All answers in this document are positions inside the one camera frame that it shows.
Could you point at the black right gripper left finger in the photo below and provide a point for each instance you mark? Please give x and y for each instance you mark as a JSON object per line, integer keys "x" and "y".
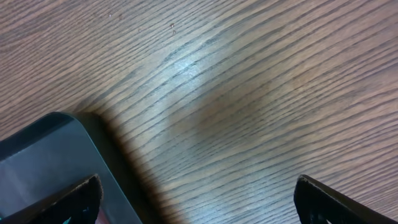
{"x": 77, "y": 203}

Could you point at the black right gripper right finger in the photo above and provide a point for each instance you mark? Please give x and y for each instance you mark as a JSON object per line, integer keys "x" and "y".
{"x": 316, "y": 202}

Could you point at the black water tray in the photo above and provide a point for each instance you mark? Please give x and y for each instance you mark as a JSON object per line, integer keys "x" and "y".
{"x": 58, "y": 150}

